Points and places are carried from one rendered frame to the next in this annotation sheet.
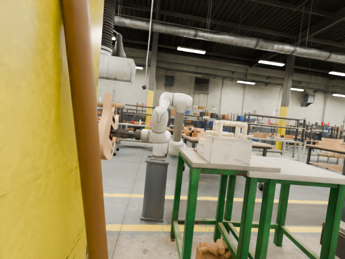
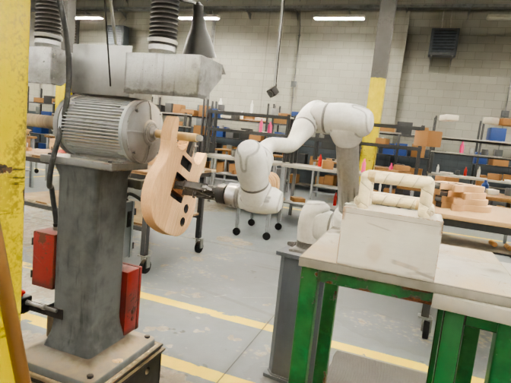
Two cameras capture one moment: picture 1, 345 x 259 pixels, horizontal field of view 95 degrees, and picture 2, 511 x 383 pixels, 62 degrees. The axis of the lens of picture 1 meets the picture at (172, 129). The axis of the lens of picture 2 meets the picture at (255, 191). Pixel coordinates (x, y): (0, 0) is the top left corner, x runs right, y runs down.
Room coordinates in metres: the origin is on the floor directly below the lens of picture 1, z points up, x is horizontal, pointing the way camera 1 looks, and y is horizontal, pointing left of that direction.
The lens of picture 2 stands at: (-0.22, -0.58, 1.28)
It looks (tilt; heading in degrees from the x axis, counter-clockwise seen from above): 7 degrees down; 27
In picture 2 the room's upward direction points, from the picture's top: 6 degrees clockwise
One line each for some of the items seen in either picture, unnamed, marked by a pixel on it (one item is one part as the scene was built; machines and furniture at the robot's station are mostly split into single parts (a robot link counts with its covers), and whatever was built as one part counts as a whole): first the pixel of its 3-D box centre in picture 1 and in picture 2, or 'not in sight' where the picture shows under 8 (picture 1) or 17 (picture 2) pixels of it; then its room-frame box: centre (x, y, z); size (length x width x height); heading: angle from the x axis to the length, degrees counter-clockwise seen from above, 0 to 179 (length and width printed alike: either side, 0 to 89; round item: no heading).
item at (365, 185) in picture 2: (219, 129); (364, 191); (1.02, -0.30, 1.15); 0.03 x 0.03 x 0.09
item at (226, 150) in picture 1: (226, 149); (388, 238); (1.08, -0.38, 1.02); 0.27 x 0.15 x 0.17; 97
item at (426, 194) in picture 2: (244, 132); (426, 200); (1.04, -0.47, 1.15); 0.03 x 0.03 x 0.09
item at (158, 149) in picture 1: (160, 145); (315, 221); (1.91, 0.13, 0.87); 0.18 x 0.16 x 0.22; 90
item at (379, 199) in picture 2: (221, 133); (395, 201); (1.19, -0.37, 1.12); 0.20 x 0.03 x 0.03; 96
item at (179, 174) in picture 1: (177, 196); (325, 336); (1.52, -0.11, 0.45); 0.05 x 0.05 x 0.90; 7
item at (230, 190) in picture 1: (229, 198); (463, 371); (1.59, -0.66, 0.45); 0.05 x 0.05 x 0.90; 7
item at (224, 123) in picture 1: (232, 124); (396, 179); (1.03, -0.39, 1.20); 0.20 x 0.03 x 0.03; 96
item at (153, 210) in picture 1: (155, 186); (302, 313); (1.91, 0.14, 0.35); 0.28 x 0.28 x 0.70; 0
